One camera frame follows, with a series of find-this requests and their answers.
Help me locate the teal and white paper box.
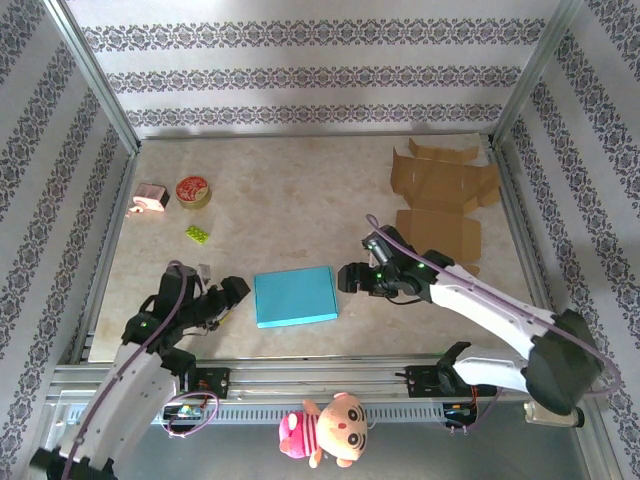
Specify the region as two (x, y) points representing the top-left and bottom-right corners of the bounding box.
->
(253, 265), (340, 330)

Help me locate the brown cardboard box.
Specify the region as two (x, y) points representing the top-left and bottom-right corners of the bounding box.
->
(389, 138), (502, 277)

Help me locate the green toy brick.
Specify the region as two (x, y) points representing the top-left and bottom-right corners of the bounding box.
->
(184, 224), (213, 246)

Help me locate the round red lid tin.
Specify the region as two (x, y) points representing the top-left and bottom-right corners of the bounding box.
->
(174, 175), (213, 210)

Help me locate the pink plastic toy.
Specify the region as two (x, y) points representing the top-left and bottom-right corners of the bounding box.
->
(127, 182), (171, 219)

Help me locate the plush doll with pink toy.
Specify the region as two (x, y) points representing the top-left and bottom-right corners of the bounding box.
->
(277, 392), (370, 470)

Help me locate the grey metal panel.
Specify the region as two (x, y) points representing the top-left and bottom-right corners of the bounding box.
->
(29, 399), (616, 480)

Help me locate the clear bottle with black cap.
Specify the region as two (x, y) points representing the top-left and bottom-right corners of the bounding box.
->
(523, 399), (586, 429)

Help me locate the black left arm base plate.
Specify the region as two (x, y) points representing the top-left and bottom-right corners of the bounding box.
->
(189, 367), (232, 401)

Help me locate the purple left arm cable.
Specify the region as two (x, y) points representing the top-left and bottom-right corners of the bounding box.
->
(59, 259), (220, 480)

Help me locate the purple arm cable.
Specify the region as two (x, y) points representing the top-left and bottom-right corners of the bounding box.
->
(59, 259), (220, 480)
(364, 213), (624, 435)

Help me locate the slotted grey cable duct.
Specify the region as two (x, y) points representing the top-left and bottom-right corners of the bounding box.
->
(64, 402), (484, 426)

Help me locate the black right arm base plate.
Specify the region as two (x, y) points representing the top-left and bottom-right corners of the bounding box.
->
(407, 364), (497, 399)

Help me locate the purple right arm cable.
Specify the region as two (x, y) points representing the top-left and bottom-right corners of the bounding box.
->
(364, 213), (624, 435)

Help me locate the aluminium side rail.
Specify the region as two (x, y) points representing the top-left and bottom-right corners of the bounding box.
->
(487, 139), (571, 362)
(69, 149), (139, 365)

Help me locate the aluminium frame rail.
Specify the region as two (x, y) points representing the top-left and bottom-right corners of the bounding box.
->
(49, 355), (596, 401)

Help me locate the aluminium frame post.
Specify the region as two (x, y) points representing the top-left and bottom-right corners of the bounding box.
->
(488, 0), (585, 147)
(42, 0), (142, 155)

